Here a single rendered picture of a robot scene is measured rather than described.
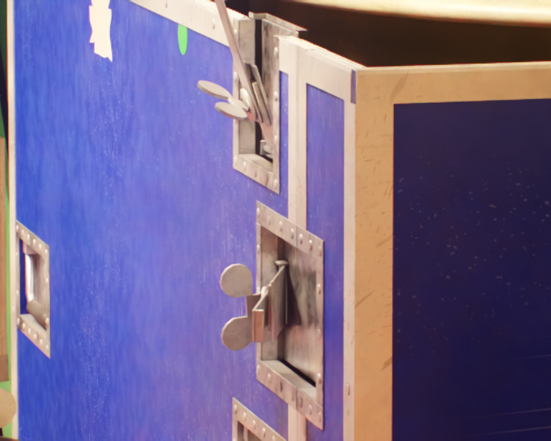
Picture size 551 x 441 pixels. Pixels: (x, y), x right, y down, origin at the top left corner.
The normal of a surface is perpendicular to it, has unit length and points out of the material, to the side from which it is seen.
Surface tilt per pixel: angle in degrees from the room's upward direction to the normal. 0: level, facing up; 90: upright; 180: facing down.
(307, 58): 90
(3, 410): 77
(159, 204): 90
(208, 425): 90
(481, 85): 90
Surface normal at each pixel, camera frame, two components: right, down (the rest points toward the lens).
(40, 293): -0.97, 0.04
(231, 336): 0.41, 0.25
